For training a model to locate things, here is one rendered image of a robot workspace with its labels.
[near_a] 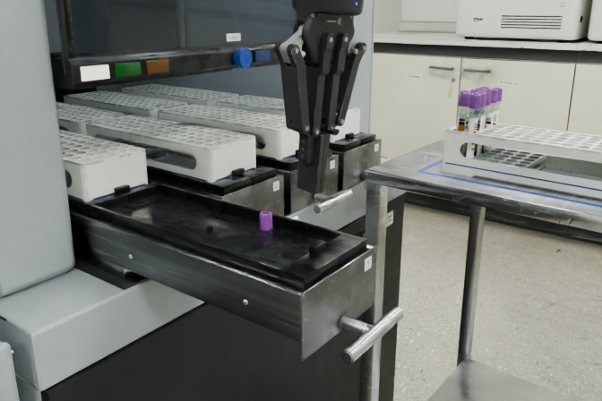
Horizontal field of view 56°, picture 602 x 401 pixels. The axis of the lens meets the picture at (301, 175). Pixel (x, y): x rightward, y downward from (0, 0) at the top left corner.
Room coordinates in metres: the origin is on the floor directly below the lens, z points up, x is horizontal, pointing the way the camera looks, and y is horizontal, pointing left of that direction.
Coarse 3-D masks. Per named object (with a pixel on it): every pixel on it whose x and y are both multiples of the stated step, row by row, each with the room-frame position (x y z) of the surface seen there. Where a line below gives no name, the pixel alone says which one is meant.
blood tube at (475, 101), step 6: (474, 96) 0.78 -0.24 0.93; (480, 96) 0.78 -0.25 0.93; (474, 102) 0.78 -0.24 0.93; (480, 102) 0.79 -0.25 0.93; (474, 108) 0.78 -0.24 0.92; (474, 114) 0.78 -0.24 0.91; (474, 120) 0.78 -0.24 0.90; (468, 126) 0.79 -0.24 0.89; (474, 126) 0.79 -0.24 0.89; (474, 132) 0.79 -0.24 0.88; (468, 144) 0.79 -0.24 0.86; (474, 144) 0.79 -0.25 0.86; (468, 150) 0.79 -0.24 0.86; (468, 156) 0.79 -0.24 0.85
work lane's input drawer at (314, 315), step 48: (144, 192) 0.73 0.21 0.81; (192, 192) 0.71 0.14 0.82; (96, 240) 0.64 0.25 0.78; (144, 240) 0.59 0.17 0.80; (192, 240) 0.56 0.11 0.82; (240, 240) 0.59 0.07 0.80; (288, 240) 0.59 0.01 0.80; (336, 240) 0.56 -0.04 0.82; (192, 288) 0.54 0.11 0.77; (240, 288) 0.50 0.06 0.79; (288, 288) 0.47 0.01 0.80; (336, 288) 0.50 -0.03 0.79; (288, 336) 0.47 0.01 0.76
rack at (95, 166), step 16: (64, 144) 0.79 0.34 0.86; (80, 144) 0.79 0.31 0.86; (96, 144) 0.79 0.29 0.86; (112, 144) 0.79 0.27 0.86; (64, 160) 0.70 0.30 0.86; (80, 160) 0.71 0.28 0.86; (96, 160) 0.70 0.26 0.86; (112, 160) 0.72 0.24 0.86; (128, 160) 0.73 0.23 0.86; (144, 160) 0.76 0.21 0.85; (80, 176) 0.69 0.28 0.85; (96, 176) 0.69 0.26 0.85; (112, 176) 0.71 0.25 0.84; (128, 176) 0.73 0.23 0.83; (144, 176) 0.75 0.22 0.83; (80, 192) 0.69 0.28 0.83; (96, 192) 0.69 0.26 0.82; (112, 192) 0.71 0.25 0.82
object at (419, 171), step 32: (416, 160) 0.87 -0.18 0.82; (384, 192) 0.81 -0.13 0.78; (448, 192) 0.73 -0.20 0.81; (480, 192) 0.71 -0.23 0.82; (512, 192) 0.71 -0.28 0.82; (544, 192) 0.71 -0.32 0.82; (384, 224) 0.82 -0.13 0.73; (480, 224) 1.13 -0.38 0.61; (576, 224) 0.63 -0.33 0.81; (384, 256) 0.82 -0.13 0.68; (480, 256) 1.15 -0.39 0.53; (448, 384) 1.04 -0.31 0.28; (480, 384) 1.04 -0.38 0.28; (512, 384) 1.04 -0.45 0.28
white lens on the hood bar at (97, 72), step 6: (84, 66) 0.65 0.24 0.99; (90, 66) 0.66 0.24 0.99; (96, 66) 0.66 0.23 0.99; (102, 66) 0.67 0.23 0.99; (84, 72) 0.65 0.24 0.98; (90, 72) 0.66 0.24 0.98; (96, 72) 0.66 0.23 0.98; (102, 72) 0.67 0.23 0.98; (108, 72) 0.67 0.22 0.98; (84, 78) 0.65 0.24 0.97; (90, 78) 0.65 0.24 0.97; (96, 78) 0.66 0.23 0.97; (102, 78) 0.67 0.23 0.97; (108, 78) 0.67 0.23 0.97
